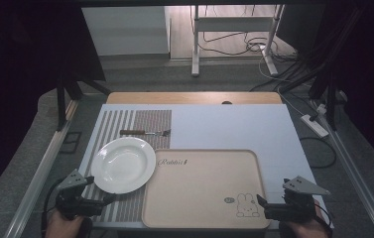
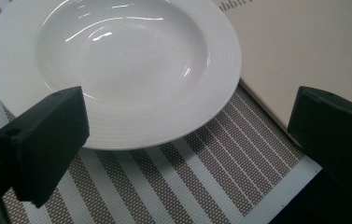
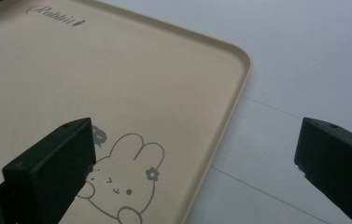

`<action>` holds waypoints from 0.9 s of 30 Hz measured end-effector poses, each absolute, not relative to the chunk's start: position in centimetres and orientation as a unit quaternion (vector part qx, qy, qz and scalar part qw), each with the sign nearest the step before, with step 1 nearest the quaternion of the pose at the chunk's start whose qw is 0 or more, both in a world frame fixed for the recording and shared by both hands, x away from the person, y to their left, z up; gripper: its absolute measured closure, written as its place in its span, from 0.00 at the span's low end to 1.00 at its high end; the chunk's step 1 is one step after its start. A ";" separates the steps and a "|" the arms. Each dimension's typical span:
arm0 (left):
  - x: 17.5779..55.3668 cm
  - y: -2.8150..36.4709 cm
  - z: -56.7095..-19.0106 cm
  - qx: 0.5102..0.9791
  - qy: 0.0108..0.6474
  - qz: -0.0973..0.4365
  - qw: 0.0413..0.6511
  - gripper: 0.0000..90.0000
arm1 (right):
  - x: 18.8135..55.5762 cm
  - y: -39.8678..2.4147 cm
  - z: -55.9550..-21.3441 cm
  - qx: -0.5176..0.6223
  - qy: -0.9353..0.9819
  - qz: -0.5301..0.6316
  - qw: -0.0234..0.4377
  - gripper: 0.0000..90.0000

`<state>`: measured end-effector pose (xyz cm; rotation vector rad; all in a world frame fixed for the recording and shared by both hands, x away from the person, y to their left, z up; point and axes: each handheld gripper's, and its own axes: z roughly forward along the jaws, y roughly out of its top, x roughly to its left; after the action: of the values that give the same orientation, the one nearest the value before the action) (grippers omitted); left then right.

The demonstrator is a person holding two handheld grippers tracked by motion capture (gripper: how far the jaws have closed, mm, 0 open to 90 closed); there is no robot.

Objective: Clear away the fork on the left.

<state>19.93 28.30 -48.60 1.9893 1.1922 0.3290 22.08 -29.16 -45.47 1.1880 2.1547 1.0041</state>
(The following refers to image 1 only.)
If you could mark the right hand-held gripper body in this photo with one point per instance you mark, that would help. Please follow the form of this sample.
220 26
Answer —
293 210

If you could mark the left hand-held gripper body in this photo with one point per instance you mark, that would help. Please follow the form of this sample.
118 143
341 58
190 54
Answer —
72 201

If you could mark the white plate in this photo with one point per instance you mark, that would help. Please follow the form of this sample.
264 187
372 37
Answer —
123 165

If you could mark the beige tray with rabbit print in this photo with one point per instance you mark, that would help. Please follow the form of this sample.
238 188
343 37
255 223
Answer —
204 188

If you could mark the person's right hand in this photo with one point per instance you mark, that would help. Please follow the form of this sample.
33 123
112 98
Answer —
308 229

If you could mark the person's left hand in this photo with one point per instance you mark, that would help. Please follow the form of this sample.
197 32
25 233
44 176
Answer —
62 228

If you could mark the white power strip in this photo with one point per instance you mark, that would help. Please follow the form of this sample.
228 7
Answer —
314 125

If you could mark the grey striped placemat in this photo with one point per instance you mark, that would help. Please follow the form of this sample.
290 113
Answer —
151 120

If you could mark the dark curtain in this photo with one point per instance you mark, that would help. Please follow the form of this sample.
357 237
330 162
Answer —
16 82
369 82

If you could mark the wooden desk board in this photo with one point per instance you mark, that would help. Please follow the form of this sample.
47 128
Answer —
191 98

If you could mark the aluminium rail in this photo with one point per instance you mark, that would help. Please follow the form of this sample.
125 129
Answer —
39 175
356 172

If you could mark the black rectangular frame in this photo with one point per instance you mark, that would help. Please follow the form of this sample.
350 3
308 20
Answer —
70 142

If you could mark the white wall panel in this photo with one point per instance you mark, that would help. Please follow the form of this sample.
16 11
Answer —
125 29

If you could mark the white metal stand frame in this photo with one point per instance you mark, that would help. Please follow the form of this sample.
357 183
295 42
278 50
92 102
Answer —
234 23

